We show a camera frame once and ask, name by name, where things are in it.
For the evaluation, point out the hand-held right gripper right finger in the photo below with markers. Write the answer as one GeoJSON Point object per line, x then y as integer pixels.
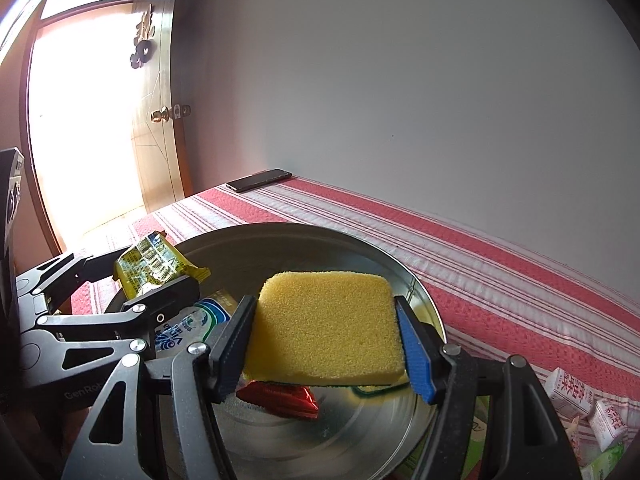
{"type": "Point", "coordinates": [415, 355]}

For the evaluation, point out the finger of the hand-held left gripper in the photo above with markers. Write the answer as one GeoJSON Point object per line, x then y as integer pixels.
{"type": "Point", "coordinates": [85, 265]}
{"type": "Point", "coordinates": [135, 312]}

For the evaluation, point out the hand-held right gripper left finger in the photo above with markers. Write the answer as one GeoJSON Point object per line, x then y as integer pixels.
{"type": "Point", "coordinates": [235, 345]}

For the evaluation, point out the yellow packet blue print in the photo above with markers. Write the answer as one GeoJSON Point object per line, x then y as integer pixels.
{"type": "Point", "coordinates": [222, 300]}

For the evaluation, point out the white tissue pack blue print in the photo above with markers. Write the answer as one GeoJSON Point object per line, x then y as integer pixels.
{"type": "Point", "coordinates": [185, 325]}

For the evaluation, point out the yellow-green snack packet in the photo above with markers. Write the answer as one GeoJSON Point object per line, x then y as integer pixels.
{"type": "Point", "coordinates": [150, 260]}

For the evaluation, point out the red foil snack packet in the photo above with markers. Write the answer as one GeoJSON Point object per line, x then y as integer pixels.
{"type": "Point", "coordinates": [280, 397]}

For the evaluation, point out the yellow sponge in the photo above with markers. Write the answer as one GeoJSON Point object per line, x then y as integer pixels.
{"type": "Point", "coordinates": [325, 325]}

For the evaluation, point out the metal basin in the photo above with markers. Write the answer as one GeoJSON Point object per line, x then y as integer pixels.
{"type": "Point", "coordinates": [310, 440]}

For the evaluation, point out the white box red print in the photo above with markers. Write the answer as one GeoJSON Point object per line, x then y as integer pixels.
{"type": "Point", "coordinates": [607, 422]}
{"type": "Point", "coordinates": [570, 392]}

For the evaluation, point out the green packet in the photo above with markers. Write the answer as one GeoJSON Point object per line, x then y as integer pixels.
{"type": "Point", "coordinates": [607, 466]}
{"type": "Point", "coordinates": [477, 435]}

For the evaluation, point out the red white striped bed sheet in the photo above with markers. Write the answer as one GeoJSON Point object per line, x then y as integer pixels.
{"type": "Point", "coordinates": [500, 285]}

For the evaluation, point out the wooden door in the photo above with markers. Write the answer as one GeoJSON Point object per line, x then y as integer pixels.
{"type": "Point", "coordinates": [155, 160]}

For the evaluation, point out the black smartphone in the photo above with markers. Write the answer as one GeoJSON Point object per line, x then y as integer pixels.
{"type": "Point", "coordinates": [257, 180]}

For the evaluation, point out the brass door knob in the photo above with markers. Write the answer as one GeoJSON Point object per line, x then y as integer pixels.
{"type": "Point", "coordinates": [162, 114]}

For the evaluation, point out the black door ornament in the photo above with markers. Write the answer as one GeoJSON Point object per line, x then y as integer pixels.
{"type": "Point", "coordinates": [142, 40]}

